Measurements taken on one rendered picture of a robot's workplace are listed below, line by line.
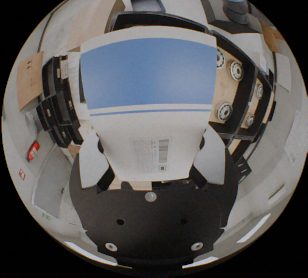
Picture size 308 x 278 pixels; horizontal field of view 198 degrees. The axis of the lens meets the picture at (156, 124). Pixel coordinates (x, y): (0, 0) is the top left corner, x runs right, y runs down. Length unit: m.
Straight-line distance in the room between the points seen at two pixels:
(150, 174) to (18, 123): 2.58
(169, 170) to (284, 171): 3.66
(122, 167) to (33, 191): 2.77
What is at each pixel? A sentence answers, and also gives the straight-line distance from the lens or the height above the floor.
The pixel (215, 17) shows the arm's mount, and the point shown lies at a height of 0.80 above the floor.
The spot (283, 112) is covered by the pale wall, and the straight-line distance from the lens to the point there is 3.48.
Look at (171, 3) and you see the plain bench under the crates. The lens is 0.70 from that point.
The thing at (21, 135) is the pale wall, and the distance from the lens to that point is 2.61.
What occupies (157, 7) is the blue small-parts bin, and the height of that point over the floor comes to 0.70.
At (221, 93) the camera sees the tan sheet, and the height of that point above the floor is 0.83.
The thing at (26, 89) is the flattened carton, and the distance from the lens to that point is 2.53.
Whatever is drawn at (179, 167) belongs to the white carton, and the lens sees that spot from 0.15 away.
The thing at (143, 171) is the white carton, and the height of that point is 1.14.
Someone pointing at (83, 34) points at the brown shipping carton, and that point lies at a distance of 0.50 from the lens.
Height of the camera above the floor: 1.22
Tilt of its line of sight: 58 degrees down
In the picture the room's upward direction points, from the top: 175 degrees clockwise
